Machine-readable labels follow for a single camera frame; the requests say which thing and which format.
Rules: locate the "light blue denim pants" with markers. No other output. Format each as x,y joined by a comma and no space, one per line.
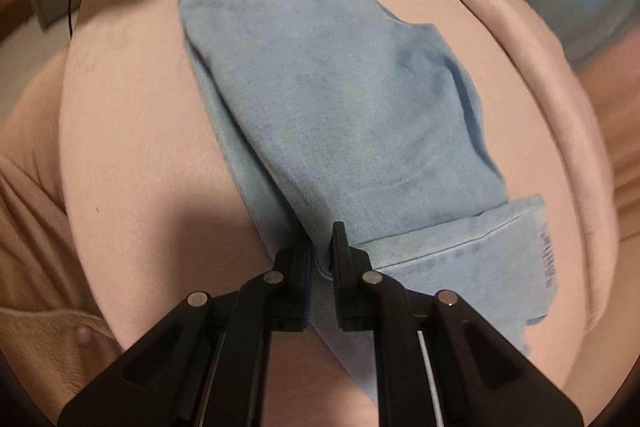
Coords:
325,107

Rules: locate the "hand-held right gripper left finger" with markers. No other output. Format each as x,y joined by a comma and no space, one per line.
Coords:
295,287

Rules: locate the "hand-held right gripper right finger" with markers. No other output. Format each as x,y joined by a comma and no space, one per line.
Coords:
350,292

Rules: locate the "pink duvet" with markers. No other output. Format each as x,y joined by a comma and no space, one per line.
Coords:
545,82

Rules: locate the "beige buttoned garment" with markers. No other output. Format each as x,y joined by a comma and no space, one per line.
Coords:
35,297

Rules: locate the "pink bed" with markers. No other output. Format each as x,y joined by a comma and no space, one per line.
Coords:
135,147

